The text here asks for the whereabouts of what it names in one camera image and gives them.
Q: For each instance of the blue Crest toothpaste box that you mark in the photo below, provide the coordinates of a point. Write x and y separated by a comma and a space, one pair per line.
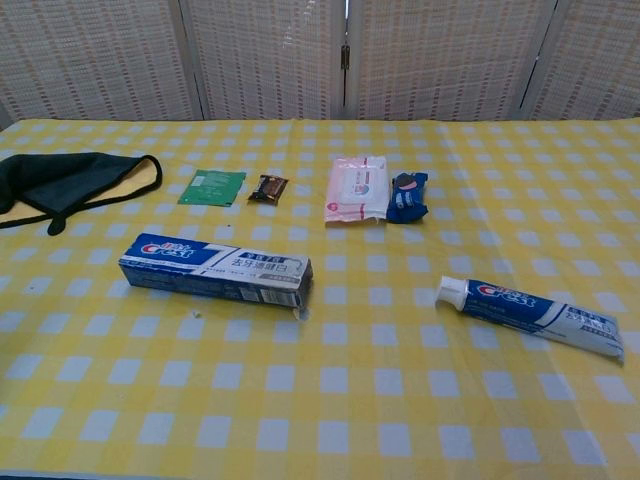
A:
200, 265

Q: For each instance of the small white-capped bottle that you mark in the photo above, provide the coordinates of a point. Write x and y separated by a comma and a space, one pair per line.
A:
525, 307

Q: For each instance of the yellow white checkered tablecloth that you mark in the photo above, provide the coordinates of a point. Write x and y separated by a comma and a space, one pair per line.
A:
350, 400

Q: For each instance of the pink wet wipes pack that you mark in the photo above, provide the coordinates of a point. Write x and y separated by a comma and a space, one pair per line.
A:
356, 192

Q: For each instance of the brown candy wrapper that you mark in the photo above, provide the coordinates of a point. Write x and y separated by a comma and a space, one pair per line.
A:
269, 189

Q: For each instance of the blue Oreo cookie pack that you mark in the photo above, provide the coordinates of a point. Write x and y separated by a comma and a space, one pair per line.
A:
406, 200

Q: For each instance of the green square sachet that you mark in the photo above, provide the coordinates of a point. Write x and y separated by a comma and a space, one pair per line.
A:
210, 187

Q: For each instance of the metal screen hinge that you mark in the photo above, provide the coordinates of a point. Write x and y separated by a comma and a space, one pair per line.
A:
345, 56

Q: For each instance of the dark green yellow cloth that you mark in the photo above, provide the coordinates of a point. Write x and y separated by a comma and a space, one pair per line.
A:
60, 180

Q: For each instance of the woven folding screen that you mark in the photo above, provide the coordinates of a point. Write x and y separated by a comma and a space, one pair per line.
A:
100, 50

